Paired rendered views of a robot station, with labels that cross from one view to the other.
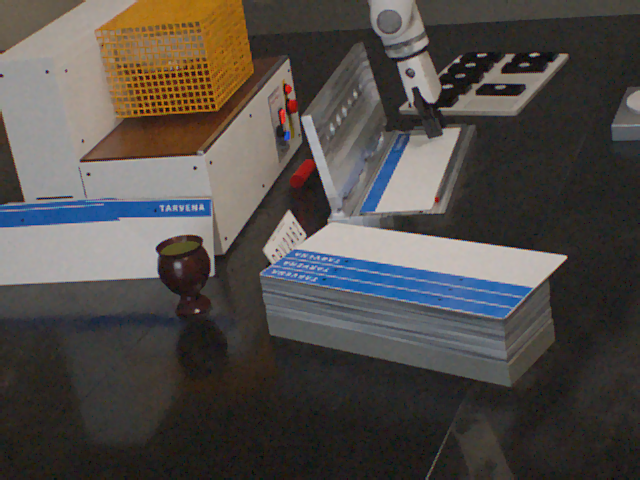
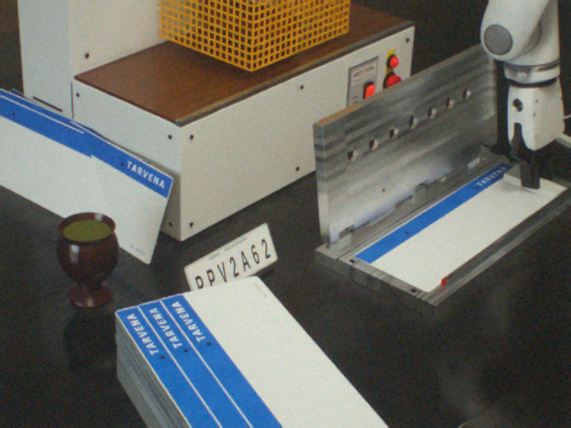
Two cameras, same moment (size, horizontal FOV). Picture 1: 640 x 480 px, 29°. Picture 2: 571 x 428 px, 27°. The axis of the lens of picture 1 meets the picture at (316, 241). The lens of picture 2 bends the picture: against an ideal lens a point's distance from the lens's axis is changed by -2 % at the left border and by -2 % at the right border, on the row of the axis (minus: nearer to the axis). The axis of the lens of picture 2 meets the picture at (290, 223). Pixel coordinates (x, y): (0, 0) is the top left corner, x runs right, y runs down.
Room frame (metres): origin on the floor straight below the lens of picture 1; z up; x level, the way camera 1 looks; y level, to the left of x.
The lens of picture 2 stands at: (0.63, -0.51, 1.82)
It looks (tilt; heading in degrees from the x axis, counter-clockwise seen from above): 31 degrees down; 22
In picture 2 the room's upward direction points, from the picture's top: 3 degrees clockwise
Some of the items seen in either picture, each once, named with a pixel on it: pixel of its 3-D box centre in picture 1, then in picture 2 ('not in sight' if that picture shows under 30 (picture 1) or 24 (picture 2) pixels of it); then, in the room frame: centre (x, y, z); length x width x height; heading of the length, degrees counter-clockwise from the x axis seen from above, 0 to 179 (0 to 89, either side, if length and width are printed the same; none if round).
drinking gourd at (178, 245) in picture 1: (186, 276); (88, 262); (1.75, 0.21, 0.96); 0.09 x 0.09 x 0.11
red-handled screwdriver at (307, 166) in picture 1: (310, 165); not in sight; (2.27, -0.01, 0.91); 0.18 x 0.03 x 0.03; 159
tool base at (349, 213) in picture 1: (407, 170); (461, 219); (2.14, -0.19, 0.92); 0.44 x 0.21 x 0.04; 163
